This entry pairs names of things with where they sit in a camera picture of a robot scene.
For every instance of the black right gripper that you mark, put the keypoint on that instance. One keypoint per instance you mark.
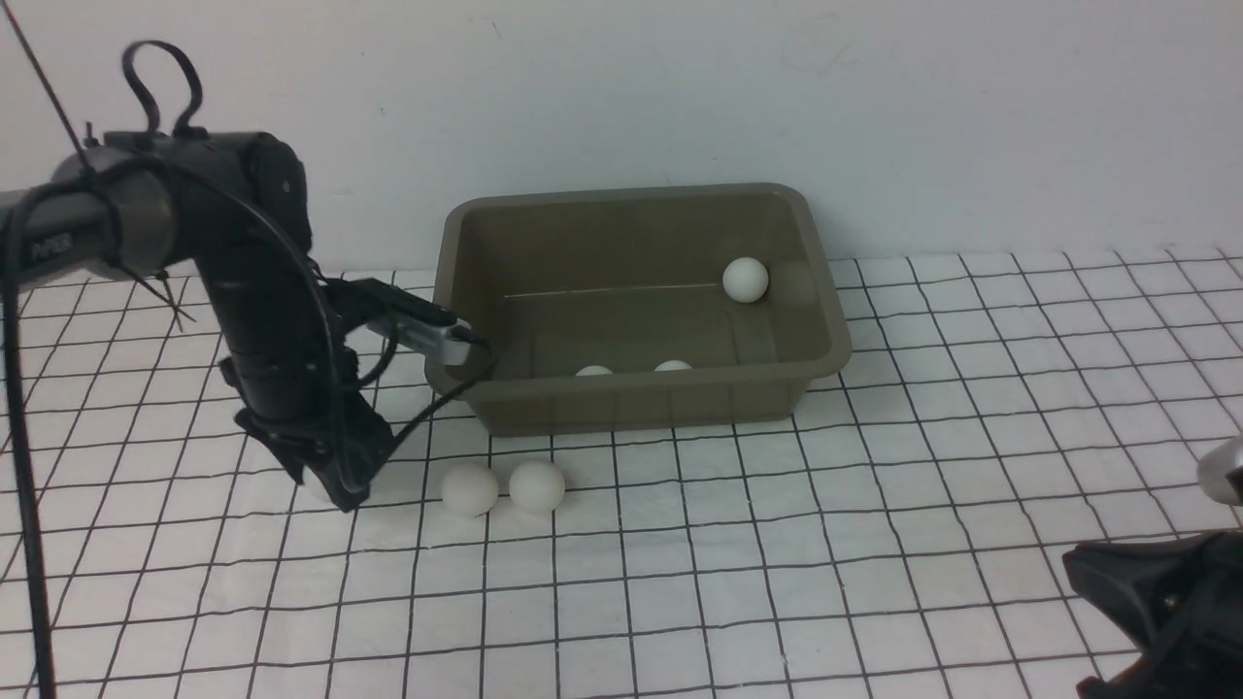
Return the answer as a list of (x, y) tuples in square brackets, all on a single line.
[(1180, 603)]

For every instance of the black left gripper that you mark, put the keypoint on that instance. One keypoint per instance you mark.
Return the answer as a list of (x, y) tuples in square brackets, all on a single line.
[(278, 353)]

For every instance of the white checkered tablecloth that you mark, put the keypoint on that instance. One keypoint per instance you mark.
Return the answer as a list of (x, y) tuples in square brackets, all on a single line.
[(899, 536)]

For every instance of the white ping-pong ball with logo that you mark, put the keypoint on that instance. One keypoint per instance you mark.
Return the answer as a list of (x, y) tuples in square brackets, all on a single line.
[(672, 365)]

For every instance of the olive green plastic bin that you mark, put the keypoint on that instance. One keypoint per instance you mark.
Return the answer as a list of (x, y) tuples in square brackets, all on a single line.
[(629, 278)]

